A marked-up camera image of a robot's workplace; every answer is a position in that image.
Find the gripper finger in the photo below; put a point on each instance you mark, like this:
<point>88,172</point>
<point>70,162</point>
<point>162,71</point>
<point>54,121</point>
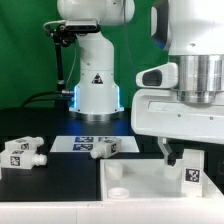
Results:
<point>169,156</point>

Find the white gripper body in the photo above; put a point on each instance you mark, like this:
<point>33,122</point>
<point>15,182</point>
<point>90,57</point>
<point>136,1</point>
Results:
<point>159,113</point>

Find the white L-shaped obstacle wall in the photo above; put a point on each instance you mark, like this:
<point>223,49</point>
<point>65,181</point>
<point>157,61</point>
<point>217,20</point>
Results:
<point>153,211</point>

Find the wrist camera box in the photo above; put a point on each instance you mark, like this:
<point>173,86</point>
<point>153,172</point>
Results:
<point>161,77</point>

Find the white square tabletop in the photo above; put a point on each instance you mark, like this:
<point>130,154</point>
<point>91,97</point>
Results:
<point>144,179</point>

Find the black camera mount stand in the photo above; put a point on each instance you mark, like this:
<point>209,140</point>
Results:
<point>61,37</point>

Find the white tag sheet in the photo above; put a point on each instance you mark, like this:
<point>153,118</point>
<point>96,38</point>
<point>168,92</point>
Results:
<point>87,143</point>

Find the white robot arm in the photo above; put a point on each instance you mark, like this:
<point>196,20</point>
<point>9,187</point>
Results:
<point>181,99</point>

